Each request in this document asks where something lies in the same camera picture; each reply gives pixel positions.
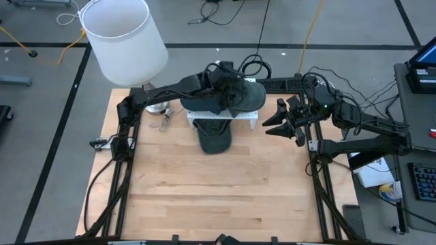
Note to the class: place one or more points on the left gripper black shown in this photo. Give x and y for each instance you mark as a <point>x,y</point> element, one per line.
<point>221,80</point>

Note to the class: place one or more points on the dark blue baseball cap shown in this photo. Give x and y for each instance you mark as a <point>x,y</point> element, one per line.
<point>194,102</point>

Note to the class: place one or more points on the black keyboard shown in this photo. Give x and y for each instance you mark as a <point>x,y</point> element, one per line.
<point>424,182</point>

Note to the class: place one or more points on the silver lamp base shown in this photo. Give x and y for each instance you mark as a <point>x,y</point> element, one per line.
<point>157,108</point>

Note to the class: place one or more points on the white box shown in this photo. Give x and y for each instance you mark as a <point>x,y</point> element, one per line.
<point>373,175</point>

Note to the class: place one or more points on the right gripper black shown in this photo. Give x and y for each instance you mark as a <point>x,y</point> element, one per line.
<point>306,114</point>

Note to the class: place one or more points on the black aluminium table frame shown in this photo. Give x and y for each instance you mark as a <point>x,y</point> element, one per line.
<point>324,221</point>

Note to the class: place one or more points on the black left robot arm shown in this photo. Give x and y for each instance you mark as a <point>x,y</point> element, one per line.
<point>160,93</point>

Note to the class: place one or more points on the white perforated metal shelf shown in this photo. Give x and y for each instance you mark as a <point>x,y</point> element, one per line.
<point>204,115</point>

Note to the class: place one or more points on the grey furniture foot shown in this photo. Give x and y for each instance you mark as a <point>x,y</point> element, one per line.
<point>15,80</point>

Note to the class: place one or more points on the white yellow blue canister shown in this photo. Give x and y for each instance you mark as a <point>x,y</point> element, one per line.
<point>390,191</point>

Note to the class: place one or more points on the black monitor with blue screen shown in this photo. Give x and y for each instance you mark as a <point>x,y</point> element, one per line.
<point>425,54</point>

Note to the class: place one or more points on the black device with labels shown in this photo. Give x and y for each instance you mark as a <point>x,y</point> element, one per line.
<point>422,80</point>

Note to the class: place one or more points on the dark green baseball cap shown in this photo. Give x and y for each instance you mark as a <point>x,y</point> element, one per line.
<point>253,97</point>
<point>213,137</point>

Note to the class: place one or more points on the dark rectangular pad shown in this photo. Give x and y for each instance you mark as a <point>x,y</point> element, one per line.
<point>354,221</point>

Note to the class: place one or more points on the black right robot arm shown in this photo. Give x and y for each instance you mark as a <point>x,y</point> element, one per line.
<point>368,124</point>

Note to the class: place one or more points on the grey desk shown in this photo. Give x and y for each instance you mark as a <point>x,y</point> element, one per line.
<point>415,115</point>
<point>405,211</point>

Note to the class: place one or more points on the white lampshade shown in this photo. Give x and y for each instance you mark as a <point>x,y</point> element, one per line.
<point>126,44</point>

